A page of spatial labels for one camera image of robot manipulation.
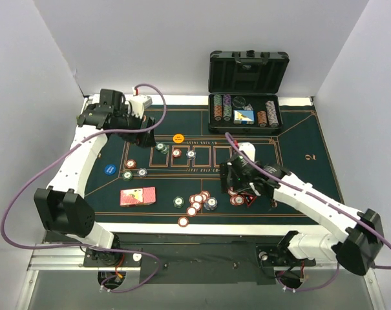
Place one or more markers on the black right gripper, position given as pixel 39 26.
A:
pixel 227 176

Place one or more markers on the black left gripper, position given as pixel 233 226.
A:
pixel 143 130

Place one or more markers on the green chips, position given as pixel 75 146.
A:
pixel 162 148

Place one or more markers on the orange big blind button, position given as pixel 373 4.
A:
pixel 178 138

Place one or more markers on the moved red chip group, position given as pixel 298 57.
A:
pixel 235 198

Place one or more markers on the blue poker chip stack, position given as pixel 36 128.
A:
pixel 211 204

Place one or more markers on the red poker chip stack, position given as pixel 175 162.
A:
pixel 196 203

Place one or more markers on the blue small blind button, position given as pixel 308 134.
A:
pixel 110 169

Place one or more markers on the red playing card deck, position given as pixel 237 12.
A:
pixel 137 196

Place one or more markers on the green poker chip stack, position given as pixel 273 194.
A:
pixel 178 202

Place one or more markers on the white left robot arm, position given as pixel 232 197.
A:
pixel 61 205

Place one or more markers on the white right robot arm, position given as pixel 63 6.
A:
pixel 350 238

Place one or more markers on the blue boxed card deck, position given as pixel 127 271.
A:
pixel 243 117

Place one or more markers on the orange chip row in case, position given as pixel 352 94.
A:
pixel 262 118

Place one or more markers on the purple chip row in case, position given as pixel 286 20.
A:
pixel 272 114

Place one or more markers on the black dealer button in case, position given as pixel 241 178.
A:
pixel 239 102

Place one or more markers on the green orange chip row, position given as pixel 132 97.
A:
pixel 217 107

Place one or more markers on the black poker chip case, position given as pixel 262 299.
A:
pixel 256 76

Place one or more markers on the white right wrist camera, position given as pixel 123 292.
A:
pixel 248 149

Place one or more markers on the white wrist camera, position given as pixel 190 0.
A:
pixel 248 149
pixel 137 105

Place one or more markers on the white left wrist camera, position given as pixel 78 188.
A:
pixel 137 105

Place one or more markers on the aluminium front rail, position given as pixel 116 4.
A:
pixel 136 251

